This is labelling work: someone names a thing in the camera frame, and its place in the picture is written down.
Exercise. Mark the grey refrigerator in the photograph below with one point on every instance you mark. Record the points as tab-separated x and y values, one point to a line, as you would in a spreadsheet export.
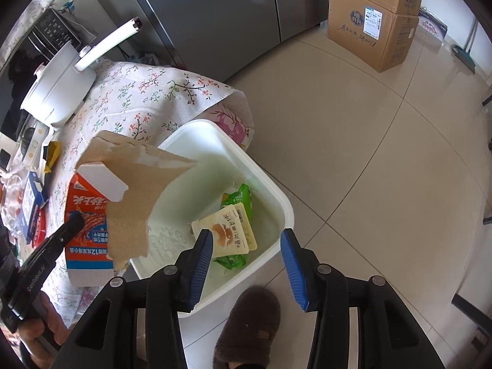
211	7

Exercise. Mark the white plastic bin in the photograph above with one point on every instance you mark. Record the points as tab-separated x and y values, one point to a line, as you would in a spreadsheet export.
200	150

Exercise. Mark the green snack packet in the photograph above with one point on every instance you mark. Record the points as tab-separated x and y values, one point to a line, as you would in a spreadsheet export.
240	196

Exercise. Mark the beige sauce packet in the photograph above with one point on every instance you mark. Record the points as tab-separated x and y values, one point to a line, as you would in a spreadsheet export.
225	234
249	223

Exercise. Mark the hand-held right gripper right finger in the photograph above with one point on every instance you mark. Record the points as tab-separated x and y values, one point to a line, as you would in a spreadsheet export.
294	273

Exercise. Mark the pink floral cloth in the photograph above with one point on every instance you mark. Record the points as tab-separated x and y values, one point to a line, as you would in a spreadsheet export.
230	123

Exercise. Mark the yellow wrapper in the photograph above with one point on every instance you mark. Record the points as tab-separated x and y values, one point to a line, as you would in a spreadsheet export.
52	157

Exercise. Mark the brown fluffy slipper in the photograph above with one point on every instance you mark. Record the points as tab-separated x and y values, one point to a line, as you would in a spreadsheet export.
246	330

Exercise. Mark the floral tablecloth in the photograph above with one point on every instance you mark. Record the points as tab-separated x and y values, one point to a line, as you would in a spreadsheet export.
134	88

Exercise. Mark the white and blue bag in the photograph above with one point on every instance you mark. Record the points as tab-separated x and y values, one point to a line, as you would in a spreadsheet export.
432	27

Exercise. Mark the person's left hand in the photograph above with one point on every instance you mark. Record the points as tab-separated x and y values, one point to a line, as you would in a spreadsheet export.
42	324

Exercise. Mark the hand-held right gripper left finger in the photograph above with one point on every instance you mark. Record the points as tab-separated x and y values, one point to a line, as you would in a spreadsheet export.
203	261

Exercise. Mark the black microwave oven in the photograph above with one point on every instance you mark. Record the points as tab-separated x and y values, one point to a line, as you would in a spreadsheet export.
52	30

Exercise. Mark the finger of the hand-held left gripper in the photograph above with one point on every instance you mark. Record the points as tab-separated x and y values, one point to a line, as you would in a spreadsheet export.
71	226

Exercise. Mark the white flower print bowl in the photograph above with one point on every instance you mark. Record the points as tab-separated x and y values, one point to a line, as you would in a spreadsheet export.
34	144

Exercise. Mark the white electric pot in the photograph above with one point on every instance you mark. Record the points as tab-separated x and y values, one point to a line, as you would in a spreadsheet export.
57	84

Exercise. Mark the clear plastic bag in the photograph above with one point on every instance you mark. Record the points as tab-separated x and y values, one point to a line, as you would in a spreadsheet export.
13	200

